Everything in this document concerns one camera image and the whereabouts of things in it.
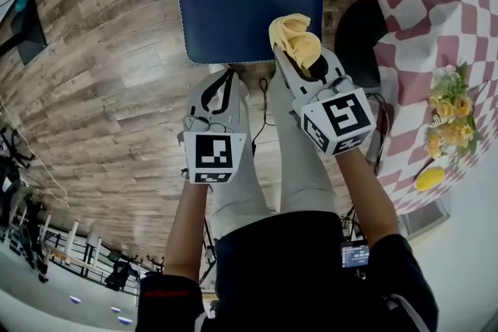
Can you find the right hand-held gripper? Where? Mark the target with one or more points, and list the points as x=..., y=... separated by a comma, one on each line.
x=342, y=116

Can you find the small screen device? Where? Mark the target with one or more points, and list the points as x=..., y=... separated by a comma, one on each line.
x=355, y=254

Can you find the person's right forearm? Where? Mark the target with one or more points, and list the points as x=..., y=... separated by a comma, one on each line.
x=369, y=202

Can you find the yellow artificial flower bouquet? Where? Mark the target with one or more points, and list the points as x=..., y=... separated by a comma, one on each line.
x=453, y=116

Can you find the small teal object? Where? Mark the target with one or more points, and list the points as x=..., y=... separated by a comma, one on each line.
x=21, y=3

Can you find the pink checkered tablecloth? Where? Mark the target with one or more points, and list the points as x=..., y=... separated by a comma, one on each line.
x=439, y=23

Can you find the person's dark shirt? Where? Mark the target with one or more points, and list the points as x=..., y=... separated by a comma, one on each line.
x=288, y=284

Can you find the yellow cloth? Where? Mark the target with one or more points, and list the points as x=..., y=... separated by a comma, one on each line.
x=299, y=42

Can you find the person's left forearm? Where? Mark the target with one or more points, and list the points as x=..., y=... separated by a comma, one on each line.
x=186, y=233

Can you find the person's light grey trousers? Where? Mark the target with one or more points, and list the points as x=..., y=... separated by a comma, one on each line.
x=299, y=175

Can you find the black equipment pile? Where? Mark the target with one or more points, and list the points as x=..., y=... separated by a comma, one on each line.
x=19, y=229

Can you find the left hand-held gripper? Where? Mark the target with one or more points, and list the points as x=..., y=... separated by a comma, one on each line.
x=212, y=151

